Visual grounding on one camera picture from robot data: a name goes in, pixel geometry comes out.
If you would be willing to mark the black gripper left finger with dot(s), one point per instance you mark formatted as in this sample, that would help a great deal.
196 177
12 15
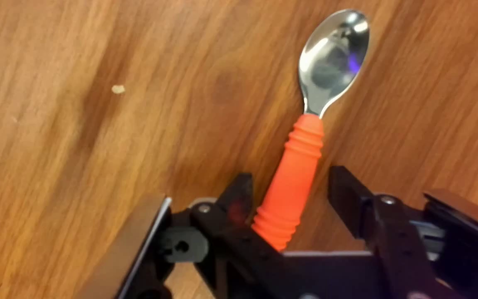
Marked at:
232 232

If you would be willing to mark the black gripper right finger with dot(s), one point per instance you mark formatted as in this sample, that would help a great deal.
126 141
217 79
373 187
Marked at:
382 232

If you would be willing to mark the small tan crumb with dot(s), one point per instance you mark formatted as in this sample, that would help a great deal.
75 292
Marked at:
118 88

